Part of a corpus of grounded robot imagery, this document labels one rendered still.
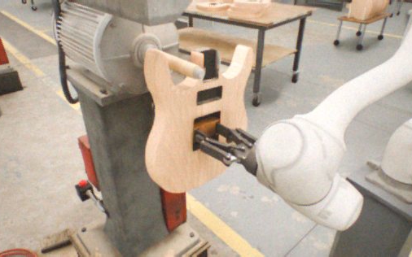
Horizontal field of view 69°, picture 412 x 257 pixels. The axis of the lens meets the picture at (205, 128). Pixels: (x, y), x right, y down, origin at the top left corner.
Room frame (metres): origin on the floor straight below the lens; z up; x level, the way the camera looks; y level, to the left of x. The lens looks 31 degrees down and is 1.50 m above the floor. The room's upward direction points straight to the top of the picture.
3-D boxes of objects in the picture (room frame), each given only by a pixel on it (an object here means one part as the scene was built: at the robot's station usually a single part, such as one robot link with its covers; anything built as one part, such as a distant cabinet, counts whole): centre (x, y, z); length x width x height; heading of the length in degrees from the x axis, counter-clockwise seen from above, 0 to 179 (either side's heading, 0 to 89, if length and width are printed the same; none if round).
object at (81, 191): (1.05, 0.53, 0.46); 0.25 x 0.07 x 0.08; 42
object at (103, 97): (1.01, 0.33, 1.11); 0.36 x 0.24 x 0.04; 42
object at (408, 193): (0.93, -0.75, 0.73); 0.22 x 0.18 x 0.06; 34
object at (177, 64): (0.72, 0.08, 1.25); 0.18 x 0.03 x 0.03; 42
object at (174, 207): (1.12, 0.21, 0.49); 0.25 x 0.12 x 0.37; 42
